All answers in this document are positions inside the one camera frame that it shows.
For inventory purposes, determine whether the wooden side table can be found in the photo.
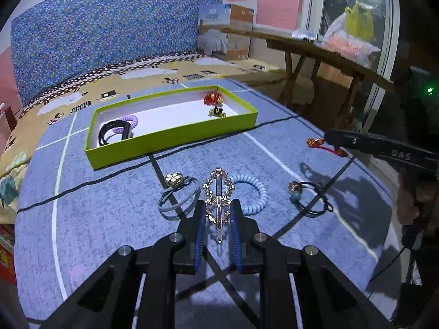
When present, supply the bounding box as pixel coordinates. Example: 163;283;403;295
229;30;397;129

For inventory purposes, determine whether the blue floral headboard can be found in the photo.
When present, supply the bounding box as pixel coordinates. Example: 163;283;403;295
10;0;222;106

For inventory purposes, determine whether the grey tie with gold flower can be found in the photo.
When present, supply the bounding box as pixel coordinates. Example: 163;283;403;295
157;172;201;221

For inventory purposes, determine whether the pink snack package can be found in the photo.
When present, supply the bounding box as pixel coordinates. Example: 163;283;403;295
322;29;380;68

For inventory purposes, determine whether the light blue spiral hair tie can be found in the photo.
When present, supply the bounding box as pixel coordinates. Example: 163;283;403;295
227;173;269;216

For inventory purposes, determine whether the person right hand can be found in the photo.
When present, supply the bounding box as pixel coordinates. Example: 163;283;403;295
396;174;438;228

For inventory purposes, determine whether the green shallow tray box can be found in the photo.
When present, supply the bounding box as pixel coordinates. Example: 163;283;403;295
85;85;258;169

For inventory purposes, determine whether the black wrist band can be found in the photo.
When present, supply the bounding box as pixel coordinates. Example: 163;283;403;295
98;120;133;146

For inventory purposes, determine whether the black tie with teal bead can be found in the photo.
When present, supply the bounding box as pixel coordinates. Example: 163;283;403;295
288;181;334;218

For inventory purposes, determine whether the blue patterned bed mat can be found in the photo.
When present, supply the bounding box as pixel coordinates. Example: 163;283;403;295
14;79;393;328

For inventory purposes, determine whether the red knotted cord charm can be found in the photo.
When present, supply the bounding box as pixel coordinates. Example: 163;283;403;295
306;138;348;157

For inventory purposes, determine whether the purple spiral hair tie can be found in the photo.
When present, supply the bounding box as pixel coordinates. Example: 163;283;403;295
111;114;140;136

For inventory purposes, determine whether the red bead bracelet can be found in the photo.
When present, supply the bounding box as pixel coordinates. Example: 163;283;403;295
203;90;225;108

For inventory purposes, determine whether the gold chain hair clip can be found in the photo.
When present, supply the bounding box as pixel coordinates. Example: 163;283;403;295
202;167;234;244

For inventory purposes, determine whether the red gift box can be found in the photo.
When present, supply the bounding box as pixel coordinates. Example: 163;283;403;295
0;224;16;285

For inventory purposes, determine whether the beige cartoon bed sheet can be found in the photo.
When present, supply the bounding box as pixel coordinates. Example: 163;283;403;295
1;51;286;224

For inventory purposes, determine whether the cardboard bedding box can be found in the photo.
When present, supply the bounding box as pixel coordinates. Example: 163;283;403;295
197;4;254;61

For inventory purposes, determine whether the yellow green plastic bag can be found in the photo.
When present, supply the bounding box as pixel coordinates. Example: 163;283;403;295
345;2;374;42

